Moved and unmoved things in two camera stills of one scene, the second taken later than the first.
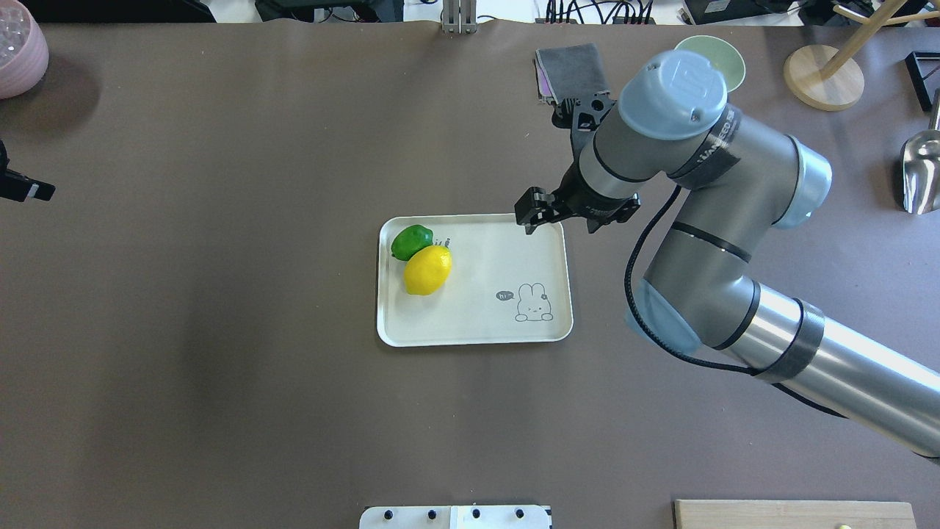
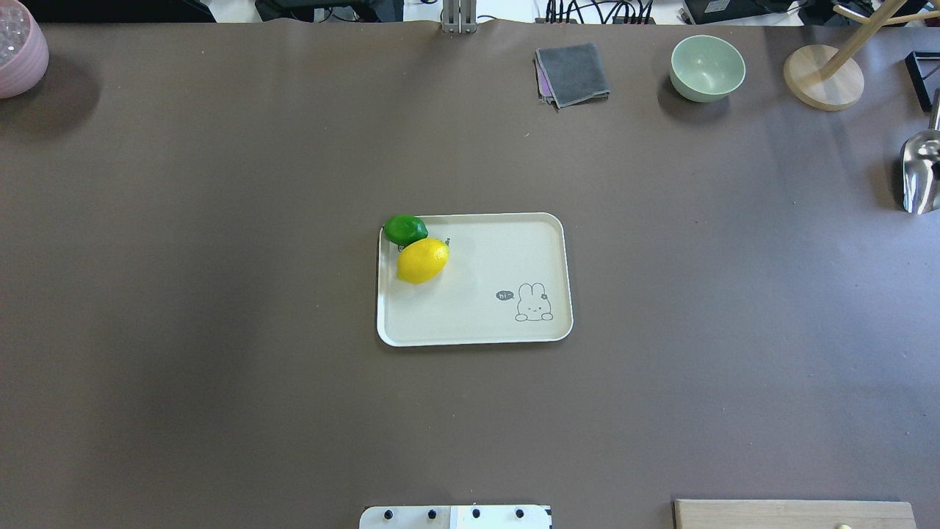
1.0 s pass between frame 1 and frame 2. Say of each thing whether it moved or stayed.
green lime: moved
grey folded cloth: stayed
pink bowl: stayed
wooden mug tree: stayed
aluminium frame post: stayed
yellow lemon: moved
